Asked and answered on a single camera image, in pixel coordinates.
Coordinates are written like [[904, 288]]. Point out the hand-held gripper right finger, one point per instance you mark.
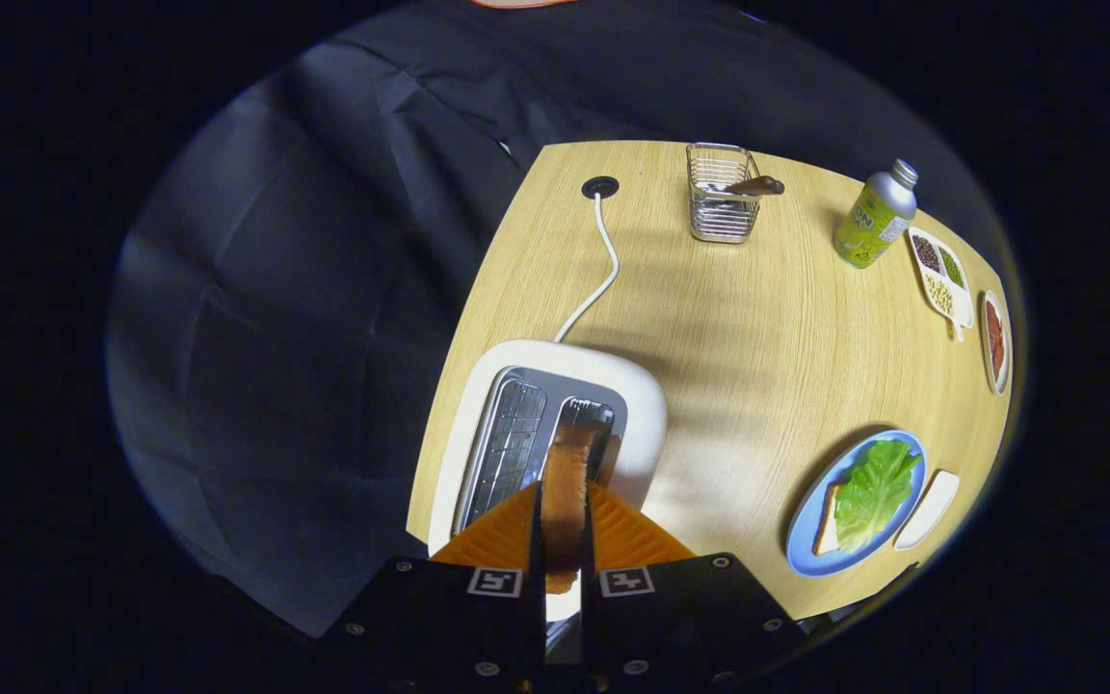
[[671, 617]]

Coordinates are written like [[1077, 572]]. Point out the white oval plate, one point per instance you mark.
[[1006, 366]]

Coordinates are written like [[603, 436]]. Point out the blue plate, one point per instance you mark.
[[810, 540]]

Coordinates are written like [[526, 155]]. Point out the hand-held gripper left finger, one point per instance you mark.
[[459, 617]]

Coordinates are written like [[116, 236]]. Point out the pile of dark red beans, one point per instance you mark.
[[927, 254]]

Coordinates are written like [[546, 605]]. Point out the white divided dish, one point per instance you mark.
[[962, 306]]

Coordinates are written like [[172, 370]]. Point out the pile of yellow soybeans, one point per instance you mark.
[[939, 296]]

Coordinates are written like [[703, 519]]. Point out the green lettuce leaf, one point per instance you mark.
[[878, 492]]

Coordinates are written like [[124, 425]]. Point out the green label metal bottle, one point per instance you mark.
[[868, 226]]

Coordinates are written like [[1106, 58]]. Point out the toasted bread slice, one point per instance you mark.
[[565, 501]]

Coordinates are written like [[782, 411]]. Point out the white toaster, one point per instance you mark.
[[637, 405]]

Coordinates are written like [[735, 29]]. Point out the pile of green mung beans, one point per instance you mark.
[[950, 267]]

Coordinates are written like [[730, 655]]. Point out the small white plate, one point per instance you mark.
[[931, 506]]

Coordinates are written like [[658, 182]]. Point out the brown meat piece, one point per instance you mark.
[[995, 342]]

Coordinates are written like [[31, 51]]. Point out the plain bread slice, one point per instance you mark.
[[827, 525]]

